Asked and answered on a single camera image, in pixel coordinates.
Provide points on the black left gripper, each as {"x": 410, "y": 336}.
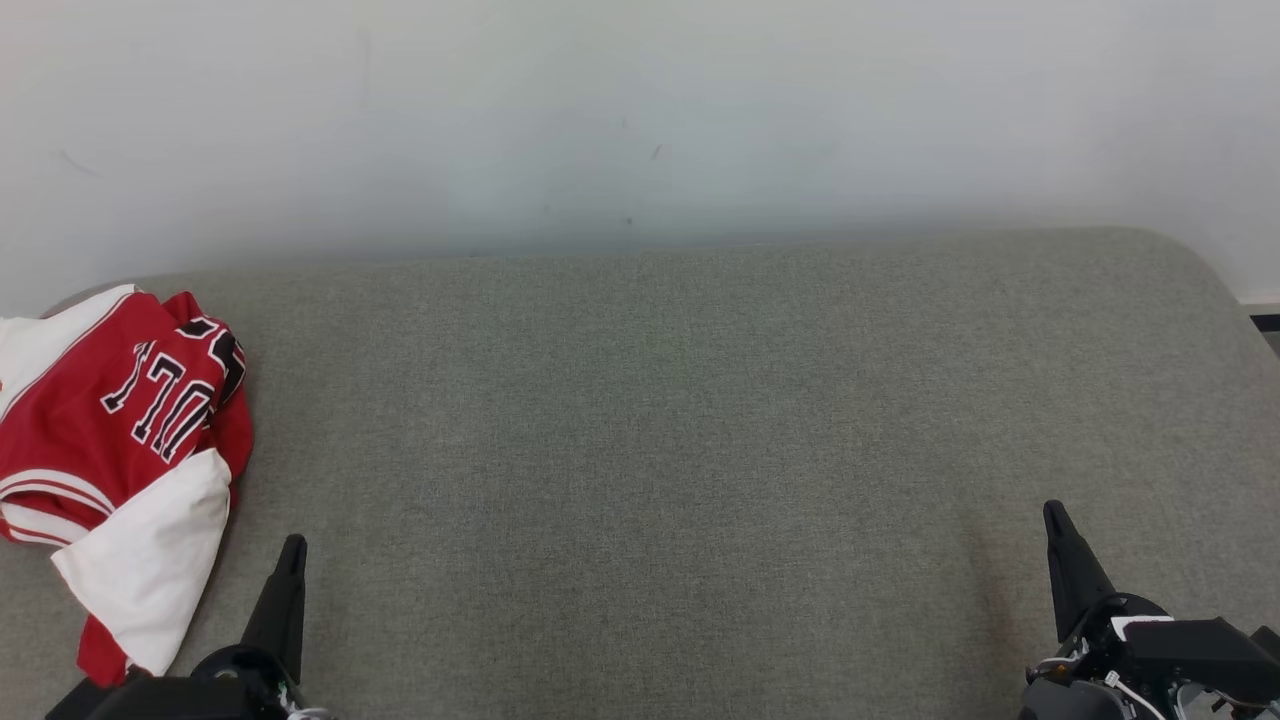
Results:
{"x": 245, "y": 685}

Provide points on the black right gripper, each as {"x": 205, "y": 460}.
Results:
{"x": 1110, "y": 625}

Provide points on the red white Bulls jersey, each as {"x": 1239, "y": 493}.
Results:
{"x": 90, "y": 420}

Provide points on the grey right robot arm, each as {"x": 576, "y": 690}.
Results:
{"x": 1060, "y": 700}

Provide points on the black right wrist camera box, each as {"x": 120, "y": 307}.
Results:
{"x": 1200, "y": 650}

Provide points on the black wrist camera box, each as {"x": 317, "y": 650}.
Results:
{"x": 120, "y": 700}
{"x": 1200, "y": 650}

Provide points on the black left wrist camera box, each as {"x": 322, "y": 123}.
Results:
{"x": 120, "y": 700}

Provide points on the black white wall skirting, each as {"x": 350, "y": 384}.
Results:
{"x": 1262, "y": 312}

